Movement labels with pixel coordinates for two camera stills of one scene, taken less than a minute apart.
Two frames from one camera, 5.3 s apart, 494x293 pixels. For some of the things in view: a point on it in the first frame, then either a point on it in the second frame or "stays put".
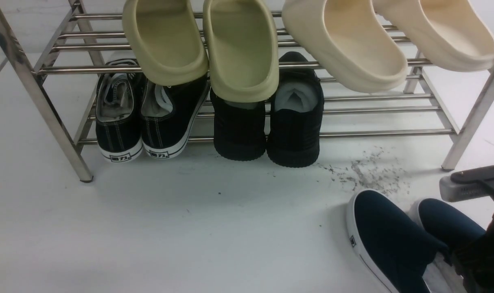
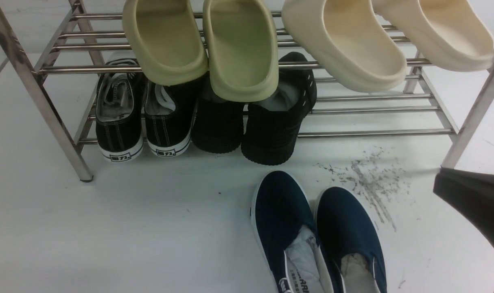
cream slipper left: [350, 39] stays put
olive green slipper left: [165, 38] stays put
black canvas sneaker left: [119, 124] stays put
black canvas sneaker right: [169, 113] stays put
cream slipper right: [449, 35] stays put
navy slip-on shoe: [396, 250] → [282, 222]
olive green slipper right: [242, 49] stays put
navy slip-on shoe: [454, 228] → [348, 238]
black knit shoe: [239, 129] → [218, 125]
